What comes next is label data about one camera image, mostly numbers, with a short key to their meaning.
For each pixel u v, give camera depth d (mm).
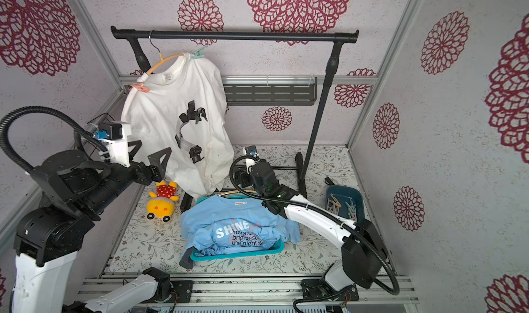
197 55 685
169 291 718
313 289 740
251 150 647
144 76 572
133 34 547
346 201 965
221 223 751
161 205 897
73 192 339
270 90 930
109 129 381
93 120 792
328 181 1058
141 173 442
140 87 558
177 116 720
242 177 671
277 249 746
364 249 417
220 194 873
